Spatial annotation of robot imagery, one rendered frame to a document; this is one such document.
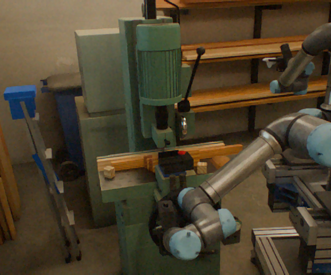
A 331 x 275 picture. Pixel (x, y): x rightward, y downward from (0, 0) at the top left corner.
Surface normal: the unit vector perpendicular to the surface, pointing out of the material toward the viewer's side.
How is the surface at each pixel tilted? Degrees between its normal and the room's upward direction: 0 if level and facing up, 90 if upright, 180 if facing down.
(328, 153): 86
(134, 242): 90
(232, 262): 0
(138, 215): 90
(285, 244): 0
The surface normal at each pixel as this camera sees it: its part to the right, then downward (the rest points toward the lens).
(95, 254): -0.04, -0.92
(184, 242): 0.19, -0.15
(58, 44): 0.29, 0.36
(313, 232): 0.04, 0.38
